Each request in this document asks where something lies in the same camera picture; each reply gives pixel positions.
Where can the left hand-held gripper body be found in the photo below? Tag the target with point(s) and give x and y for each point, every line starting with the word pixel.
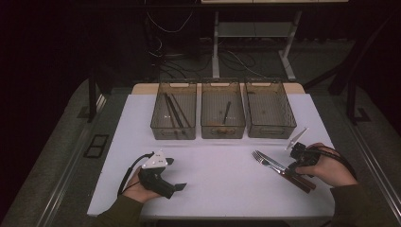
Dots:
pixel 154 181

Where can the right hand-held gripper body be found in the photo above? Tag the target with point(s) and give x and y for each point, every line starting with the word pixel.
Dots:
pixel 305 156

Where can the translucent grey storage bin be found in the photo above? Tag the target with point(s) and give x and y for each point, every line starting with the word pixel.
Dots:
pixel 214 104
pixel 269 110
pixel 164 126

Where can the brown wooden chopstick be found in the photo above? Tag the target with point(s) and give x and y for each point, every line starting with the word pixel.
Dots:
pixel 170 112
pixel 181 109

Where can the black chopstick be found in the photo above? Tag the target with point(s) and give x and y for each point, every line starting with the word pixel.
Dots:
pixel 177 111

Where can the thin metal rod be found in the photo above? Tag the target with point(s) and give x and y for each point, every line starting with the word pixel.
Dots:
pixel 226 112

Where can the person's left hand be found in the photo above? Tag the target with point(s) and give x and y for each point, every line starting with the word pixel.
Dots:
pixel 135 190

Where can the person's right hand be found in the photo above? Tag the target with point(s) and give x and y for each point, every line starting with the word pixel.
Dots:
pixel 331 170

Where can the white table mat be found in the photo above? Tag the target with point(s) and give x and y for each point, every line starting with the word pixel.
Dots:
pixel 220 189

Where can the black metal stand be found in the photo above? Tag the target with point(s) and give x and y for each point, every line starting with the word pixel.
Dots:
pixel 92 101
pixel 351 101

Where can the black rectangular floor frame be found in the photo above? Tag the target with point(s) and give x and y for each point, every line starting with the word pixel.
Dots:
pixel 91 151

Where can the metal floor rail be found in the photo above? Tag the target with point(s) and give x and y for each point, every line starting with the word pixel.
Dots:
pixel 69 164
pixel 378 157

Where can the white metal desk frame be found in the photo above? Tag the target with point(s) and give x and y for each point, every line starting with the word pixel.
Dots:
pixel 215 47

